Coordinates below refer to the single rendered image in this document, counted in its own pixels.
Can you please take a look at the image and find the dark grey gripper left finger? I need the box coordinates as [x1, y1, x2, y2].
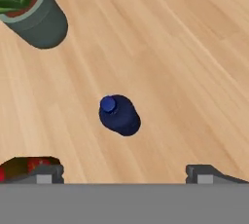
[5, 164, 65, 185]

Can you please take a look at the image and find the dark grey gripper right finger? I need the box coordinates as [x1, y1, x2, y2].
[185, 164, 249, 185]

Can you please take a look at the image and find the dark blue plastic bottle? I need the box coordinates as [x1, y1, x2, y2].
[98, 93, 142, 137]

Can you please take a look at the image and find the grey plant pot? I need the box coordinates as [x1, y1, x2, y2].
[0, 0, 69, 51]

